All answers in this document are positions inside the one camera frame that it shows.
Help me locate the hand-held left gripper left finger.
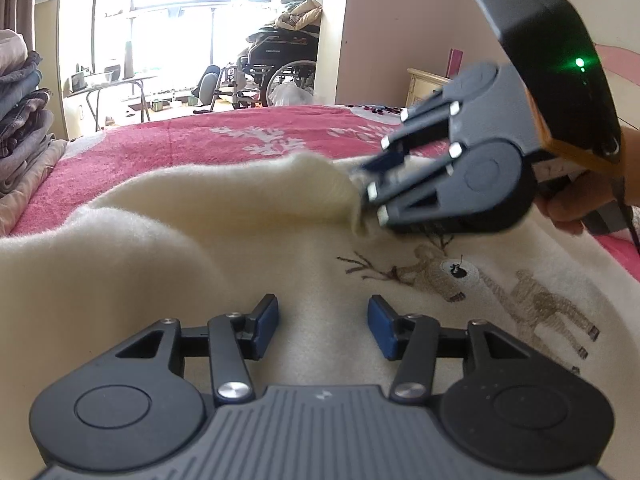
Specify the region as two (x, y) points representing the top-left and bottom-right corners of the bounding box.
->
(115, 294), (280, 406)

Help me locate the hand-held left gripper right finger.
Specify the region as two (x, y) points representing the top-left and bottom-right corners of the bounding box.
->
(366, 295), (529, 404)

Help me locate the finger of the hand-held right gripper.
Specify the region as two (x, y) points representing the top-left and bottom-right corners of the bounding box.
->
(357, 87), (464, 182)
(365, 152), (469, 234)

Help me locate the cream knit sweater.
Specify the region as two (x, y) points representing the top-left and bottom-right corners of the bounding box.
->
(0, 152), (640, 480)

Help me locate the stack of folded dark clothes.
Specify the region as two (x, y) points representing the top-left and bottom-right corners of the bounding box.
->
(0, 30), (69, 237)

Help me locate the person's right hand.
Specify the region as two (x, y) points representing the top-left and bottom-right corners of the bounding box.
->
(532, 127), (640, 236)

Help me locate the cream wooden nightstand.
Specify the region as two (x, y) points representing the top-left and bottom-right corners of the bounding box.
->
(406, 67), (457, 109)

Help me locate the white plastic bag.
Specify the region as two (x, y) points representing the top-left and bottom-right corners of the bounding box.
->
(267, 82), (316, 109)

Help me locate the black wheelchair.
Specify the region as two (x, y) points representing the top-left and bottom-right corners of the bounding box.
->
(220, 0), (322, 109)

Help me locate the red floral blanket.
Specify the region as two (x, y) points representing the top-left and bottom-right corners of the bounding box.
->
(10, 104), (640, 282)

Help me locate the grey office chair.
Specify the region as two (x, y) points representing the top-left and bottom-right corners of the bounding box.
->
(192, 65), (227, 114)

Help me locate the folding table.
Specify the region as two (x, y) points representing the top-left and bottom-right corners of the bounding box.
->
(65, 72), (157, 132)

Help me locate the black cable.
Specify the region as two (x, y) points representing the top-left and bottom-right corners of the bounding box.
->
(617, 180), (640, 252)

